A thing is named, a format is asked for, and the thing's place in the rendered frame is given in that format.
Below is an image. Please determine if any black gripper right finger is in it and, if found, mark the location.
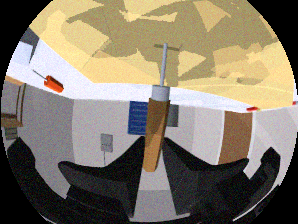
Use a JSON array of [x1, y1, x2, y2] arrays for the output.
[[162, 136, 250, 216]]

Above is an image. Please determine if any awl with brown wooden handle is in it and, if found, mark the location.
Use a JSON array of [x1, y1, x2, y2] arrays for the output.
[[142, 43, 172, 172]]

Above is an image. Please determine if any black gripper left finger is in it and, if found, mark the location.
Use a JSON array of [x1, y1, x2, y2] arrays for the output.
[[57, 136, 146, 218]]

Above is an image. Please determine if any orange-handled awl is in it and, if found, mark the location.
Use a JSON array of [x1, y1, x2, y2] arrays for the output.
[[31, 68, 64, 93]]

